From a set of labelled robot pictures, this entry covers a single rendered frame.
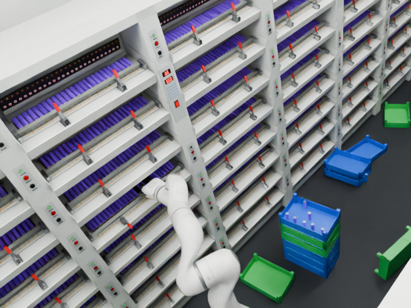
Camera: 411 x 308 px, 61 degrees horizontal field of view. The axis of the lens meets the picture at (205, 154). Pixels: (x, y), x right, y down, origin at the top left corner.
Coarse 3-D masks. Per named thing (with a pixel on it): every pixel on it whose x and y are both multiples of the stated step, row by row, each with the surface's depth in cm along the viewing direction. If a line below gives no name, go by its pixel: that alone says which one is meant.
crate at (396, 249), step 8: (408, 232) 214; (400, 240) 211; (408, 240) 210; (392, 248) 209; (400, 248) 208; (408, 248) 212; (384, 256) 206; (392, 256) 205; (400, 256) 210; (408, 256) 220; (384, 264) 207; (392, 264) 208; (400, 264) 217; (376, 272) 219; (384, 272) 212; (392, 272) 215
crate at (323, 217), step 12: (288, 204) 220; (300, 204) 224; (312, 204) 218; (300, 216) 217; (312, 216) 215; (324, 216) 212; (336, 216) 208; (300, 228) 207; (324, 228) 206; (324, 240) 199
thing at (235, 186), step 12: (264, 156) 241; (276, 156) 241; (240, 168) 233; (252, 168) 234; (264, 168) 235; (228, 180) 227; (240, 180) 228; (252, 180) 230; (216, 192) 220; (228, 192) 223; (240, 192) 227; (228, 204) 223
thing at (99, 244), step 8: (176, 160) 191; (184, 168) 189; (184, 176) 186; (144, 200) 177; (152, 200) 177; (136, 208) 174; (144, 208) 174; (152, 208) 178; (128, 216) 172; (136, 216) 172; (120, 224) 169; (88, 232) 167; (104, 232) 167; (112, 232) 167; (120, 232) 168; (96, 240) 164; (104, 240) 164; (112, 240) 167; (96, 248) 162; (104, 248) 166
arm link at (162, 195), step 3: (162, 189) 160; (165, 189) 157; (159, 192) 160; (162, 192) 158; (165, 192) 156; (159, 195) 160; (162, 195) 158; (165, 195) 156; (159, 198) 160; (162, 198) 157; (165, 198) 156; (159, 201) 161; (162, 201) 158; (165, 201) 156; (165, 204) 157
